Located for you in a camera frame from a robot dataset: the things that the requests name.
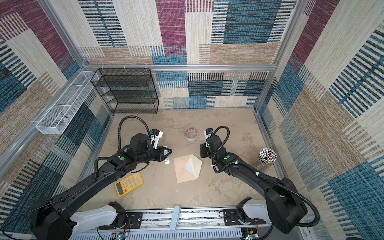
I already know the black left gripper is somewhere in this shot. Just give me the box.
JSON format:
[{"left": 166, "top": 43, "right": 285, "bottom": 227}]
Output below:
[{"left": 136, "top": 145, "right": 173, "bottom": 165}]

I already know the pink envelope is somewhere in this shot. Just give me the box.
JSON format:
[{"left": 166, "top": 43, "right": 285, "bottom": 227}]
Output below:
[{"left": 174, "top": 155, "right": 203, "bottom": 184}]

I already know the white letter paper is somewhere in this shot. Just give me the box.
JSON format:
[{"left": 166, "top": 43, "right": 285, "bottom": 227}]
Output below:
[{"left": 186, "top": 161, "right": 195, "bottom": 175}]

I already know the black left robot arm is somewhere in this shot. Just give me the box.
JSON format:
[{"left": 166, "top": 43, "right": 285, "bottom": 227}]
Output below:
[{"left": 25, "top": 116, "right": 173, "bottom": 240}]

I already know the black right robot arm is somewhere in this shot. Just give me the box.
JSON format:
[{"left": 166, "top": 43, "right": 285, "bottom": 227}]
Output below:
[{"left": 200, "top": 126, "right": 321, "bottom": 234}]

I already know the white tape roll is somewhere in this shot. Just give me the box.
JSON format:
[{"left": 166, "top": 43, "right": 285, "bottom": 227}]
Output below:
[{"left": 184, "top": 128, "right": 199, "bottom": 142}]

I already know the yellow calculator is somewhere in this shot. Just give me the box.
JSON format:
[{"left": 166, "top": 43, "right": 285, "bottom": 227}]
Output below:
[{"left": 115, "top": 173, "right": 144, "bottom": 197}]

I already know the pencil holder with pencils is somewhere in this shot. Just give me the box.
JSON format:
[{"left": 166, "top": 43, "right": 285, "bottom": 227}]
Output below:
[{"left": 258, "top": 148, "right": 278, "bottom": 167}]

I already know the black mesh shelf rack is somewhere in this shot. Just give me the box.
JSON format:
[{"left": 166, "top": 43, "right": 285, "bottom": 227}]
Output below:
[{"left": 91, "top": 68, "right": 159, "bottom": 114}]

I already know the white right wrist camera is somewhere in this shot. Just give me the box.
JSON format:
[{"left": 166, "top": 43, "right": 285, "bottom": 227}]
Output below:
[{"left": 204, "top": 128, "right": 213, "bottom": 147}]

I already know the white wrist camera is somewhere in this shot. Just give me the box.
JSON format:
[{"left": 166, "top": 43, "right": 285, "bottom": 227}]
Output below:
[
  {"left": 150, "top": 129, "right": 163, "bottom": 150},
  {"left": 204, "top": 128, "right": 213, "bottom": 147}
]

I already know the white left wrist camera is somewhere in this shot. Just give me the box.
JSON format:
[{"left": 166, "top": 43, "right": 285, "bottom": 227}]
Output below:
[{"left": 150, "top": 129, "right": 163, "bottom": 150}]

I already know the light blue handle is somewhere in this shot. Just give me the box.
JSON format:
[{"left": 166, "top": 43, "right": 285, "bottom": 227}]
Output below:
[{"left": 170, "top": 206, "right": 181, "bottom": 232}]

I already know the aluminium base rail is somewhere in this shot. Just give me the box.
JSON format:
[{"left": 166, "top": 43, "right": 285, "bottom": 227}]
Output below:
[{"left": 72, "top": 207, "right": 315, "bottom": 240}]

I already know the white wire basket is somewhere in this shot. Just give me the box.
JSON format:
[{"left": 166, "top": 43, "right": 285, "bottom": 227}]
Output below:
[{"left": 36, "top": 71, "right": 95, "bottom": 135}]

